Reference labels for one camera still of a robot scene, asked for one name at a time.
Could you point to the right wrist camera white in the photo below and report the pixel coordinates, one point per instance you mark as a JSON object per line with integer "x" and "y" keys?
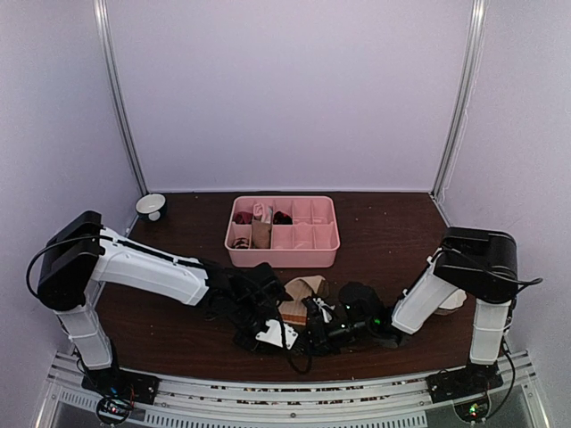
{"x": 326, "y": 311}

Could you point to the aluminium frame post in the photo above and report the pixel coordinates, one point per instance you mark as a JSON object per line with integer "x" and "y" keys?
{"x": 466, "y": 82}
{"x": 105, "y": 35}

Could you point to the left aluminium frame post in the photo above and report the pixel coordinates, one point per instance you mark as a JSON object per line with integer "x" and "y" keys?
{"x": 105, "y": 35}

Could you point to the right aluminium frame post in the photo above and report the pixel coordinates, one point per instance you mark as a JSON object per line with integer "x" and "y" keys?
{"x": 466, "y": 82}

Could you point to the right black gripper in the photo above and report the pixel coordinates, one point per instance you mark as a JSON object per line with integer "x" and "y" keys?
{"x": 321, "y": 344}

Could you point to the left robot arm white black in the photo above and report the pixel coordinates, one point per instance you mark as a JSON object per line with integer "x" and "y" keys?
{"x": 86, "y": 252}

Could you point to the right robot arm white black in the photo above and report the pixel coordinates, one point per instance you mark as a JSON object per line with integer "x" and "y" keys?
{"x": 478, "y": 262}

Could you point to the white scalloped bowl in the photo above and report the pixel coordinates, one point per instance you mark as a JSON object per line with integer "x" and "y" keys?
{"x": 451, "y": 304}

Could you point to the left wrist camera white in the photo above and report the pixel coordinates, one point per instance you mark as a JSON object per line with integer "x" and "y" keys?
{"x": 277, "y": 334}

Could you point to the rolled socks in box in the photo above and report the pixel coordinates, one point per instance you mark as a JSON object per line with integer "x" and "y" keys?
{"x": 259, "y": 219}

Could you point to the argyle black red orange sock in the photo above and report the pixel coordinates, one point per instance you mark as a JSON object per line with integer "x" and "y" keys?
{"x": 282, "y": 218}

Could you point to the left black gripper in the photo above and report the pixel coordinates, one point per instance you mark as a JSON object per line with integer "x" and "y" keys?
{"x": 264, "y": 346}

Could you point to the pink divided organizer box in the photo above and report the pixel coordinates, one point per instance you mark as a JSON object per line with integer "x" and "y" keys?
{"x": 312, "y": 241}

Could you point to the striped beige green sock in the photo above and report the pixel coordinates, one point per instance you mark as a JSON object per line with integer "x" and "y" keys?
{"x": 293, "y": 311}

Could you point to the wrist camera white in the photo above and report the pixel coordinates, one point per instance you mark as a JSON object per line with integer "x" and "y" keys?
{"x": 326, "y": 311}
{"x": 277, "y": 334}

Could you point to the dark bowl white inside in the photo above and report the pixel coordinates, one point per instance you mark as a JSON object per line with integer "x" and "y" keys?
{"x": 152, "y": 207}

